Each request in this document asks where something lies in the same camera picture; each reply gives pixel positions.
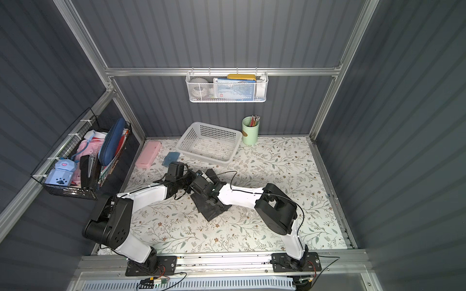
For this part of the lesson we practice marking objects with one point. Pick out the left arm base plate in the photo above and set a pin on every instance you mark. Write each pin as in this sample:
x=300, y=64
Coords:
x=164, y=265

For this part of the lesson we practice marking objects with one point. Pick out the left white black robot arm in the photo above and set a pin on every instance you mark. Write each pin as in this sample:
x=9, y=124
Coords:
x=110, y=221

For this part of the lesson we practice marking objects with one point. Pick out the yellow item in wall basket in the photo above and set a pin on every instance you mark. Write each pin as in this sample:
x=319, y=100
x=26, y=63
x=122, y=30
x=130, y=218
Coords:
x=243, y=77

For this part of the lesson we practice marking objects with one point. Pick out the light blue paw toy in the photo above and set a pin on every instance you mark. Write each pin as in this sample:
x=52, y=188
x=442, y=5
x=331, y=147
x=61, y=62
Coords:
x=62, y=173

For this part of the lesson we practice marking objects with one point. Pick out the white tape roll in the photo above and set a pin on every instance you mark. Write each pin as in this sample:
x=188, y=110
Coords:
x=198, y=88

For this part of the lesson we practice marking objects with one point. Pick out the pink toy in side basket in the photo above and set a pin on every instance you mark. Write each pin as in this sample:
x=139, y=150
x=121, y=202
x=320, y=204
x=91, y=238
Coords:
x=92, y=148

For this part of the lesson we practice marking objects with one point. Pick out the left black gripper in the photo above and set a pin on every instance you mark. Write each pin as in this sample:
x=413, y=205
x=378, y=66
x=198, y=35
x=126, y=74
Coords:
x=187, y=178

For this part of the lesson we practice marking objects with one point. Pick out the blue snap wallet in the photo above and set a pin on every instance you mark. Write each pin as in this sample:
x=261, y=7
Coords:
x=170, y=157

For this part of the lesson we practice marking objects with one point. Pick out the navy blue zip pouch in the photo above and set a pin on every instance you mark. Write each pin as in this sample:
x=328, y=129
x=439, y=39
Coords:
x=112, y=140

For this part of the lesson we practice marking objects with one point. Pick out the black wire side basket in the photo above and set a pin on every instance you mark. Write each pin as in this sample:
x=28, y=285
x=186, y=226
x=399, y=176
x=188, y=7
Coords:
x=88, y=128

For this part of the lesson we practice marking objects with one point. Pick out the blue white box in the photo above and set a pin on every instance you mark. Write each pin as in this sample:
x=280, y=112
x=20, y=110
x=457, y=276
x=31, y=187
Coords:
x=235, y=90

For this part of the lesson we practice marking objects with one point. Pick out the white wire wall basket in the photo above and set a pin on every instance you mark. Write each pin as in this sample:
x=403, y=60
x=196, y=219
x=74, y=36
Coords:
x=260, y=96

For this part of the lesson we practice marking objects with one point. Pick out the green pencil cup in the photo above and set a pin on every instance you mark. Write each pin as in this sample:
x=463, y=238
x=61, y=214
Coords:
x=250, y=134

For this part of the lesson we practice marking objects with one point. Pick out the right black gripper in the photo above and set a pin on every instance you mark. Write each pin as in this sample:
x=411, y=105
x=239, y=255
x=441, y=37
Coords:
x=205, y=198

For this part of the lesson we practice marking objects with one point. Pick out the dark grey long pants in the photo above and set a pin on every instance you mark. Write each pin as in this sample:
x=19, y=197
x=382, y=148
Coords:
x=209, y=214

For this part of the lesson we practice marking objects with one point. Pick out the black stapler in side basket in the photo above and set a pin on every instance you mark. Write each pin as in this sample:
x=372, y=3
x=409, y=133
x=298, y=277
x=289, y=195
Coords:
x=86, y=168

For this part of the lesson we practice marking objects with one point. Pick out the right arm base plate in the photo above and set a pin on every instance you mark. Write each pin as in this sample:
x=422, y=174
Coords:
x=283, y=263

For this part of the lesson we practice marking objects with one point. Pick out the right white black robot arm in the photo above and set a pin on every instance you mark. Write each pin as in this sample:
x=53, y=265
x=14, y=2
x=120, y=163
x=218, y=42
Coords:
x=276, y=209

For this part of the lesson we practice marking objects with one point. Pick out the pink pencil case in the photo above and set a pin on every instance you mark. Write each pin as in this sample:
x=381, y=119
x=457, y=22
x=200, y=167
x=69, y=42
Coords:
x=148, y=154

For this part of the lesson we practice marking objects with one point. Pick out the white plastic perforated basket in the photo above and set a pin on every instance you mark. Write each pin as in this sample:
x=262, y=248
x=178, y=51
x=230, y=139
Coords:
x=209, y=143

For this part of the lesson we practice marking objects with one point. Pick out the colored pencils in cup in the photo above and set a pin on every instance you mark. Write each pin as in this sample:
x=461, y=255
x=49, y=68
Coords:
x=254, y=120

